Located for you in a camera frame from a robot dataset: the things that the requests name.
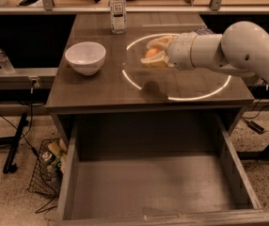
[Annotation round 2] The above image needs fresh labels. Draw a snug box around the black cable on floor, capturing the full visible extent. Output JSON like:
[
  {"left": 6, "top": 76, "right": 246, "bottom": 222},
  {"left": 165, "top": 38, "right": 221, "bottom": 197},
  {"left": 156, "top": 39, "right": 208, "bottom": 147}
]
[{"left": 0, "top": 78, "right": 58, "bottom": 215}]

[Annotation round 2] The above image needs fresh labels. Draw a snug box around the black stand leg left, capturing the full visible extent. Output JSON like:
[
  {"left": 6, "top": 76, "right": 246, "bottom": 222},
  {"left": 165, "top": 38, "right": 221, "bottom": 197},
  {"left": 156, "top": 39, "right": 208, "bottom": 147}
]
[{"left": 0, "top": 113, "right": 28, "bottom": 174}]

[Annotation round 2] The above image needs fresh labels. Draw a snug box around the black power adapter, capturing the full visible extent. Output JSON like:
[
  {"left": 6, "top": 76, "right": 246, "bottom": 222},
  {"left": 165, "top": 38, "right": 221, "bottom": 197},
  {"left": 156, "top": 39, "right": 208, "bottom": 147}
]
[{"left": 247, "top": 121, "right": 264, "bottom": 135}]

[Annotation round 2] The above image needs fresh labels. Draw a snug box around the soda can in basket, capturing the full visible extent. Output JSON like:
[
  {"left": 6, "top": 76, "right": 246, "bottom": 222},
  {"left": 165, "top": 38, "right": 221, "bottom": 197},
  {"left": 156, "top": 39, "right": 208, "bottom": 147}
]
[{"left": 41, "top": 152, "right": 55, "bottom": 165}]

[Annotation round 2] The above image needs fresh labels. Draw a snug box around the small water bottle on ledge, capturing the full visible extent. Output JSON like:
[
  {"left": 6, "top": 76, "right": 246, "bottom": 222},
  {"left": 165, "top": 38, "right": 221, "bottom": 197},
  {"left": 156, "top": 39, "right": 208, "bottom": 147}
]
[{"left": 0, "top": 48, "right": 15, "bottom": 74}]

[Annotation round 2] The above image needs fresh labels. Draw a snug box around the blue chip bag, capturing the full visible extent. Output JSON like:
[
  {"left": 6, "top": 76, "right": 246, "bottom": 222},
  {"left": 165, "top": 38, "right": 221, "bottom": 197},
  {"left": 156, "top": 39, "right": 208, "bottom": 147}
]
[{"left": 194, "top": 27, "right": 215, "bottom": 35}]

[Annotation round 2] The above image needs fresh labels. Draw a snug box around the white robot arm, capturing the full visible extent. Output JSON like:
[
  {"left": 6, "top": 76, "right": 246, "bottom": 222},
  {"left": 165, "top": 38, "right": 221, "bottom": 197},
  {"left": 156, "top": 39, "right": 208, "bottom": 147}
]
[{"left": 141, "top": 22, "right": 269, "bottom": 85}]

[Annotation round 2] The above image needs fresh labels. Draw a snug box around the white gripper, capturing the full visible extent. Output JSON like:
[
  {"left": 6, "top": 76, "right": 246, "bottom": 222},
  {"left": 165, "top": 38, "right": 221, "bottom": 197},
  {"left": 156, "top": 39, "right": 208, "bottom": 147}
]
[{"left": 140, "top": 32, "right": 198, "bottom": 71}]

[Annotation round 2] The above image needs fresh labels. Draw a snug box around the clear water bottle with label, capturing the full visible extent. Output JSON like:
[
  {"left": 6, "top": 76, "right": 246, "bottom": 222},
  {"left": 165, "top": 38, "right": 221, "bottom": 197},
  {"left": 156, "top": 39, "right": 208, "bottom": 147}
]
[{"left": 109, "top": 0, "right": 126, "bottom": 34}]

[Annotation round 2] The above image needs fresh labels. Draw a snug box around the black wire basket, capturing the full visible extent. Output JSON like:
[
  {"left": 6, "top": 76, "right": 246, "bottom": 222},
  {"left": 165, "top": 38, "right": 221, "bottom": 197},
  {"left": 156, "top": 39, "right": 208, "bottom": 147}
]
[{"left": 29, "top": 138, "right": 66, "bottom": 198}]

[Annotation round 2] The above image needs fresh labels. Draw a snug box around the white bowl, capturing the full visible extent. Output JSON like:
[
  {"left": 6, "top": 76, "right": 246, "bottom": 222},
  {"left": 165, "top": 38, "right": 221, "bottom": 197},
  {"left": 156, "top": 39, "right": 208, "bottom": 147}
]
[{"left": 65, "top": 41, "right": 106, "bottom": 75}]

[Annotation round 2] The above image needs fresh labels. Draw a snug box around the orange fruit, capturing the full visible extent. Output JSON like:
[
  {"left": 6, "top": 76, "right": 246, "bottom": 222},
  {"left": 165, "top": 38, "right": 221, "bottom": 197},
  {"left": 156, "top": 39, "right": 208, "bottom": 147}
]
[{"left": 145, "top": 47, "right": 160, "bottom": 58}]

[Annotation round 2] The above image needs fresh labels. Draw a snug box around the grey open drawer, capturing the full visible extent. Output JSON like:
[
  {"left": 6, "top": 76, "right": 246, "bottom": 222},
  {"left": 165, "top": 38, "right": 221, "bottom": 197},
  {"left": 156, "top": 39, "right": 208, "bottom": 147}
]
[{"left": 56, "top": 111, "right": 269, "bottom": 226}]

